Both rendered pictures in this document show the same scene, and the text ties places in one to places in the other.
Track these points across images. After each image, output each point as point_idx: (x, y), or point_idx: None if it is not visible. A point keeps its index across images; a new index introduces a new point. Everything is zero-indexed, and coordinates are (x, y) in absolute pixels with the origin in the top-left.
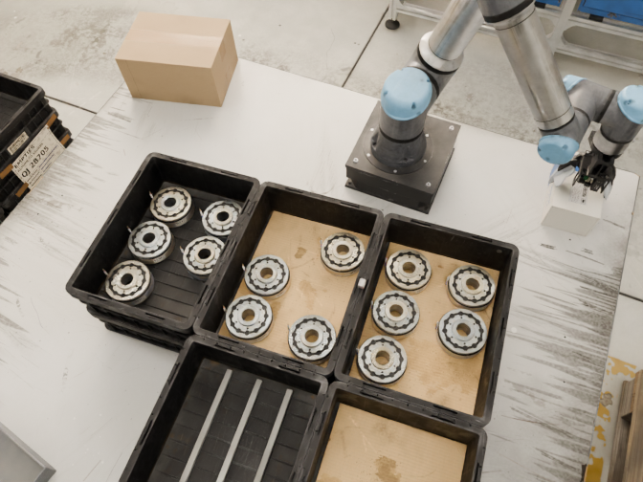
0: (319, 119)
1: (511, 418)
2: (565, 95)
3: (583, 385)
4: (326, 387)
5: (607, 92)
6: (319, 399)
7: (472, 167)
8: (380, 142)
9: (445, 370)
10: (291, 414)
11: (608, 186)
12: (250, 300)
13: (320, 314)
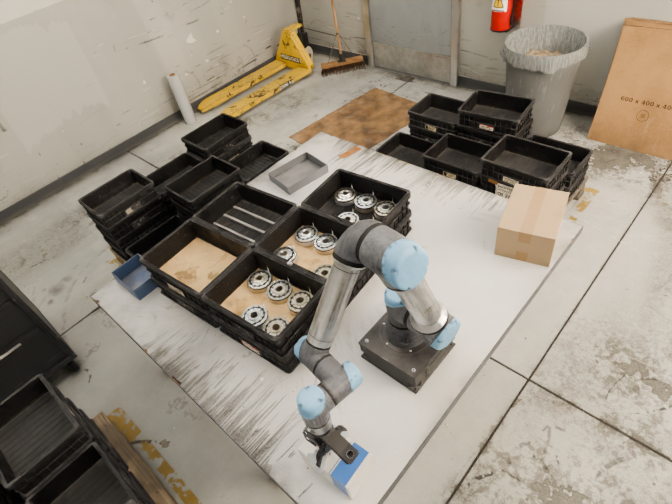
0: (470, 309)
1: (219, 358)
2: (315, 327)
3: (213, 403)
4: (249, 244)
5: (328, 384)
6: (246, 241)
7: (394, 401)
8: None
9: (243, 308)
10: None
11: (316, 461)
12: (314, 234)
13: (298, 264)
